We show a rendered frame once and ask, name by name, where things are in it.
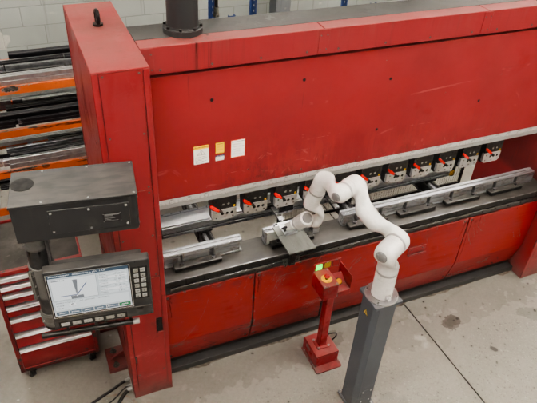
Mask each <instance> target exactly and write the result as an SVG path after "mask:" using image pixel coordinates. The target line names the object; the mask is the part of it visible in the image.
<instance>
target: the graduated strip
mask: <svg viewBox="0 0 537 403"><path fill-rule="evenodd" d="M532 130H537V126H534V127H530V128H526V129H521V130H514V131H510V132H506V133H501V134H494V135H490V136H486V137H481V138H474V139H470V140H466V141H461V142H454V143H450V144H446V145H441V146H434V147H430V148H426V149H421V150H414V151H410V152H406V153H401V154H394V155H390V156H386V157H382V158H374V159H370V160H366V161H362V162H354V163H350V164H346V165H342V166H334V167H330V168H326V169H322V170H325V171H328V172H331V171H335V170H342V169H347V168H351V167H355V166H362V165H367V164H371V163H374V162H382V161H386V160H390V159H394V158H401V157H406V156H410V155H414V154H421V153H426V152H430V151H434V150H441V149H445V148H449V147H453V146H461V145H465V144H469V143H473V142H481V141H485V140H489V139H493V138H501V137H504V136H508V135H512V134H520V133H524V132H528V131H532ZM322 170H314V171H310V172H306V173H302V174H294V175H290V176H286V177H282V178H274V179H270V180H266V181H262V182H254V183H250V184H246V185H242V186H234V187H230V188H226V189H222V190H214V191H210V192H206V193H202V194H194V195H190V196H186V197H182V198H174V199H170V200H166V201H160V202H159V206H162V205H169V204H173V203H178V202H184V201H188V200H193V199H197V198H204V197H208V196H213V195H217V194H224V193H228V192H233V191H237V190H244V189H248V188H252V187H256V186H263V185H267V184H272V183H276V182H283V181H287V180H292V179H296V178H303V177H307V176H311V175H315V174H317V173H318V172H320V171H322Z"/></svg>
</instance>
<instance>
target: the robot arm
mask: <svg viewBox="0 0 537 403"><path fill-rule="evenodd" d="M326 190H327V192H328V196H329V197H330V198H331V200H332V201H334V202H337V203H342V202H346V201H347V200H348V199H349V198H351V197H354V199H355V203H356V215H357V216H358V218H359V219H360V220H361V221H362V222H363V223H364V225H365V226H366V227H367V228H369V229H370V230H371V231H374V232H378V233H381V234H382V235H384V236H385V239H384V240H383V241H382V242H381V243H380V244H379V245H378V246H377V247H376V249H375V251H374V258H375V259H376V260H377V266H376V272H375V276H374V279H373V282H371V283H369V284H367V286H366V287H365V290H364V295H365V297H366V298H367V299H368V300H369V301H370V302H371V303H372V304H374V305H378V306H381V307H388V306H391V305H394V304H395V303H396V302H397V300H398V293H397V291H396V289H395V288H394V287H395V283H396V279H397V275H398V272H399V268H400V266H399V262H398V261H397V258H398V257H399V256H400V255H401V254H402V253H403V252H404V251H405V250H406V249H407V248H408V247H409V244H410V239H409V236H408V235H407V234H406V232H404V231H403V230H402V229H401V228H400V227H398V226H396V225H393V224H392V223H391V222H389V221H387V220H385V219H384V218H383V217H382V216H381V215H380V214H379V212H378V211H377V210H376V208H375V207H374V206H373V204H372V203H371V201H370V199H369V196H368V187H367V184H366V182H365V180H364V179H363V178H362V177H361V176H360V175H357V174H352V175H350V176H348V177H346V178H345V179H344V180H342V181H341V182H339V183H336V179H335V176H334V174H333V173H331V172H328V171H325V170H322V171H320V172H318V173H317V174H316V176H315V177H314V179H313V181H312V184H311V186H310V188H309V190H308V193H307V195H306V197H305V199H304V208H305V209H307V210H310V211H312V212H314V213H316V214H311V213H310V212H308V211H305V212H303V213H301V214H299V215H297V216H296V217H294V218H293V219H292V220H291V221H289V222H287V223H285V224H284V225H285V226H284V227H283V228H281V229H282V230H283V231H285V232H286V231H288V230H293V229H297V230H300V229H303V228H306V227H314V228H316V227H319V226H320V225H321V224H322V222H323V220H324V210H323V208H322V206H321V204H320V202H321V200H322V198H323V196H324V194H325V192H326Z"/></svg>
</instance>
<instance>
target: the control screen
mask: <svg viewBox="0 0 537 403"><path fill-rule="evenodd" d="M46 280H47V283H48V286H49V290H50V296H51V300H52V303H53V307H54V312H55V316H56V317H61V316H66V315H71V314H76V313H86V312H91V311H96V310H102V309H111V308H117V307H122V306H127V305H132V304H133V303H132V297H131V290H130V283H129V271H128V266H127V265H123V266H117V267H111V268H105V269H95V270H89V271H83V272H77V273H67V274H61V275H55V276H49V277H46ZM74 302H76V303H77V305H76V306H69V303H74Z"/></svg>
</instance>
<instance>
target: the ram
mask: <svg viewBox="0 0 537 403"><path fill-rule="evenodd" d="M150 85H151V95H152V107H153V128H154V139H155V150H156V162H157V183H158V194H159V201H160V202H162V201H166V200H170V199H174V198H182V197H186V196H190V195H194V194H202V193H206V192H210V191H214V190H222V189H226V188H230V187H234V186H242V185H246V184H250V183H254V182H262V181H266V180H270V179H274V178H282V177H286V176H290V175H294V174H302V173H306V172H310V171H314V170H322V169H326V168H330V167H334V166H342V165H346V164H350V163H354V162H362V161H366V160H370V159H374V158H382V157H386V156H390V155H394V154H401V153H406V152H410V151H414V150H421V149H426V148H430V147H434V146H441V145H446V144H450V143H454V142H461V141H466V140H470V139H474V138H481V137H486V136H490V135H494V134H501V133H506V132H510V131H514V130H521V129H526V128H530V127H534V126H537V27H536V28H529V29H522V30H510V31H504V32H497V33H490V34H478V35H472V36H465V37H458V38H446V39H440V40H433V41H426V42H414V43H408V44H401V45H394V46H382V47H375V48H368V49H362V50H350V51H343V52H336V53H330V54H318V55H311V56H304V57H298V58H286V59H279V60H272V61H266V62H254V63H247V64H240V65H234V66H222V67H215V68H208V69H202V70H190V71H183V72H176V73H170V74H158V75H151V76H150ZM536 133H537V130H532V131H528V132H524V133H520V134H512V135H508V136H504V137H501V138H493V139H489V140H485V141H481V142H473V143H469V144H465V145H461V146H453V147H449V148H445V149H441V150H434V151H430V152H426V153H421V154H414V155H410V156H406V157H401V158H394V159H390V160H386V161H382V162H374V163H371V164H367V165H362V166H355V167H351V168H347V169H342V170H335V171H331V173H333V174H341V173H345V172H349V171H353V170H360V169H364V168H368V167H373V166H380V165H384V164H388V163H392V162H399V161H403V160H408V159H412V158H418V157H423V156H427V155H431V154H438V153H443V152H447V151H451V150H457V149H462V148H466V147H470V146H477V145H482V144H485V143H489V142H497V141H501V140H505V139H509V138H516V137H520V136H524V135H528V134H536ZM242 138H245V155H244V156H240V157H235V158H230V156H231V141H232V140H237V139H242ZM218 142H225V152H224V153H219V154H216V143H218ZM204 145H209V162H206V163H202V164H197V165H194V156H193V147H195V146H204ZM222 154H224V160H219V161H216V156H217V155H222ZM315 176H316V174H315V175H311V176H307V177H303V178H296V179H292V180H287V181H283V182H276V183H272V184H267V185H263V186H256V187H252V188H248V189H244V190H237V191H233V192H228V193H224V194H217V195H213V196H208V197H204V198H197V199H193V200H188V201H181V202H178V203H173V204H169V205H162V206H160V210H162V209H169V208H173V207H178V206H182V205H189V204H193V203H197V202H204V201H208V200H213V199H217V198H223V197H228V196H232V195H236V194H243V193H248V192H252V191H255V190H262V189H267V188H271V187H275V186H282V185H287V184H290V183H294V182H302V181H306V180H310V179H314V177H315Z"/></svg>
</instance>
